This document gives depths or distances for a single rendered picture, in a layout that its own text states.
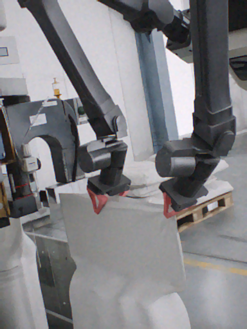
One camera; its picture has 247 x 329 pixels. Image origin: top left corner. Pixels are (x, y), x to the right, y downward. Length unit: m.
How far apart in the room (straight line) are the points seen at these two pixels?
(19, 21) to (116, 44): 1.59
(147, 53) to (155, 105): 0.80
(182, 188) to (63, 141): 0.61
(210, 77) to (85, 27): 6.04
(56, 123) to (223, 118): 0.72
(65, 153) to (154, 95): 5.90
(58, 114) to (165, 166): 0.66
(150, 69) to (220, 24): 6.56
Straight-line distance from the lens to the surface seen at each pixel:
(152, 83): 7.38
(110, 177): 1.18
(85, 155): 1.12
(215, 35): 0.82
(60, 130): 1.50
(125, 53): 7.23
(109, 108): 1.14
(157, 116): 7.38
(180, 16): 1.40
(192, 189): 0.98
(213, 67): 0.84
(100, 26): 7.02
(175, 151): 0.89
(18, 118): 1.43
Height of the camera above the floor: 1.31
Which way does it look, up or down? 8 degrees down
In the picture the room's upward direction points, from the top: 10 degrees counter-clockwise
